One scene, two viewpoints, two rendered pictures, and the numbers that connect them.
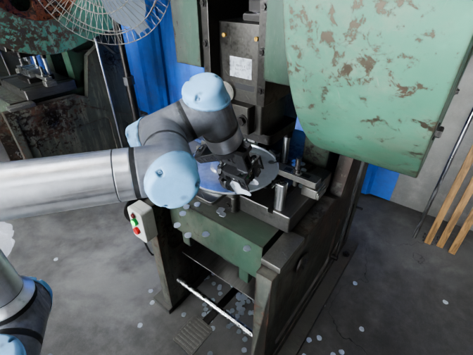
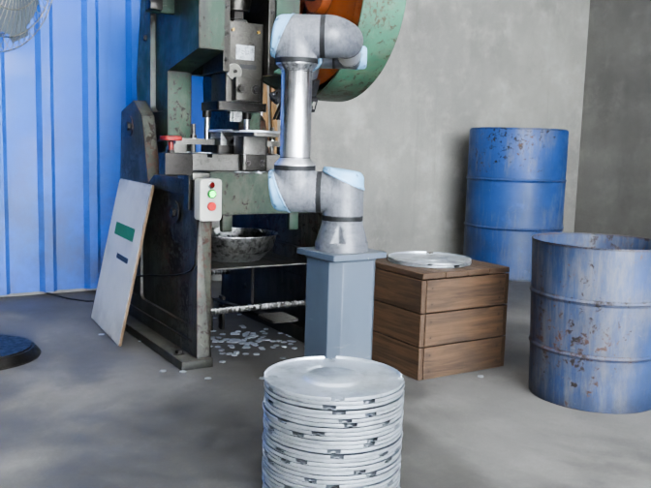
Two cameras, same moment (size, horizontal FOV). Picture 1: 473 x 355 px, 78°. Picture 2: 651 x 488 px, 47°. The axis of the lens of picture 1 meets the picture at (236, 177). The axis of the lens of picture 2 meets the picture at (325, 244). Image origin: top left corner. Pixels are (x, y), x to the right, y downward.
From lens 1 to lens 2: 2.56 m
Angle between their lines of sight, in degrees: 69
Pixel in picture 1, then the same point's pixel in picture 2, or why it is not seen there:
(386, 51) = (388, 15)
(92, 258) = (34, 395)
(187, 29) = (213, 22)
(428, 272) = not seen: hidden behind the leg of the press
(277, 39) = not seen: hidden behind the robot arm
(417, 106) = (393, 33)
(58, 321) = (135, 414)
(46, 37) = not seen: outside the picture
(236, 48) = (241, 39)
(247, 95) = (250, 73)
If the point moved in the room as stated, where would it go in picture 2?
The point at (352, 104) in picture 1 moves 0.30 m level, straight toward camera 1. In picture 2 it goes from (376, 36) to (448, 28)
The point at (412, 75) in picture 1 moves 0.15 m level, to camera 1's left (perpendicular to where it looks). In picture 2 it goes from (393, 21) to (382, 15)
